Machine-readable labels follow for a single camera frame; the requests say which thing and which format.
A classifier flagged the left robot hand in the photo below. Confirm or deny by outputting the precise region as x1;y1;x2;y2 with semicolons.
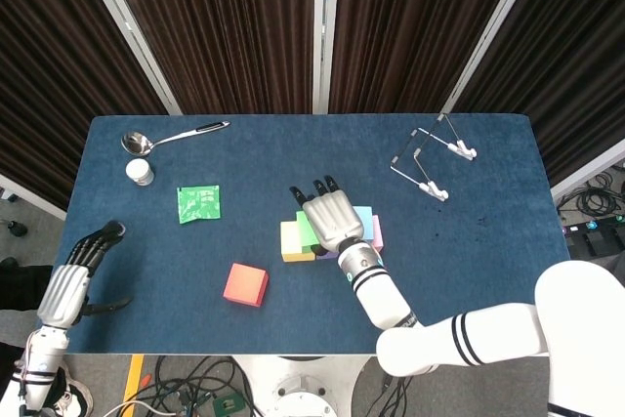
36;221;133;329

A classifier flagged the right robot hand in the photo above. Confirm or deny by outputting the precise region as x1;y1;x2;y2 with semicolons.
289;175;366;253

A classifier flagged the green cube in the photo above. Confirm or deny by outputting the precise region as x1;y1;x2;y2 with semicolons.
296;210;321;255

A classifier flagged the light blue cube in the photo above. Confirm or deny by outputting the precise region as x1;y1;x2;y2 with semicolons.
352;205;376;243

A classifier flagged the yellow cube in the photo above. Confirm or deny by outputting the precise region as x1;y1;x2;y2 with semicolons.
280;220;317;264

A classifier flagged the pink cube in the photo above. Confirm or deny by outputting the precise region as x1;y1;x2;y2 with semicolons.
369;214;385;255

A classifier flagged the red cube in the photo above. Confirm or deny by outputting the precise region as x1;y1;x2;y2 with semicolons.
223;262;271;309

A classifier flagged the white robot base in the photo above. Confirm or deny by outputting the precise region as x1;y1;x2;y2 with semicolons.
233;355;367;417

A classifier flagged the white sneaker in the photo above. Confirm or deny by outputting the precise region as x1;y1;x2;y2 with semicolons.
51;372;94;417

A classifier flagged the yellow floor tape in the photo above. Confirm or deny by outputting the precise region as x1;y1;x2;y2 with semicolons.
122;354;146;406

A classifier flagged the green foil packet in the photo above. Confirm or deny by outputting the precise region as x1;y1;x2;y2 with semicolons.
176;185;222;225

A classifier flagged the blue table mat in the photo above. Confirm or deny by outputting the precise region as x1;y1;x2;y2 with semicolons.
53;113;575;355

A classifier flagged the small white jar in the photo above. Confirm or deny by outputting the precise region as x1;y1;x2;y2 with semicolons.
125;158;155;188

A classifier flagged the metal ladle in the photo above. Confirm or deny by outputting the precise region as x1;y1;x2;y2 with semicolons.
120;120;231;156

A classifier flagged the green electronics box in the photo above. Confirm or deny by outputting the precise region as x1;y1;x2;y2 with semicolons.
212;393;244;417

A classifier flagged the brown curtain panel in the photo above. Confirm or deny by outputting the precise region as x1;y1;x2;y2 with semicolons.
100;0;316;115
0;0;170;211
327;0;528;114
453;0;625;187

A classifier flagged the white partition post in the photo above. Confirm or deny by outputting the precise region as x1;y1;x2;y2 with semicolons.
312;0;342;114
441;0;547;114
550;138;625;201
72;0;183;115
0;173;67;221

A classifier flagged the white floor cable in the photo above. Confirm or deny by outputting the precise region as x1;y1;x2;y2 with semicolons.
102;400;162;417

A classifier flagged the black floor cable bundle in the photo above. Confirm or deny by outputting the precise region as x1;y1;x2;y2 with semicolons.
556;170;625;223
375;355;424;417
141;355;255;417

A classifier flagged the folding wire stand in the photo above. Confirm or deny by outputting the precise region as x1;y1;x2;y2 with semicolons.
390;112;478;202

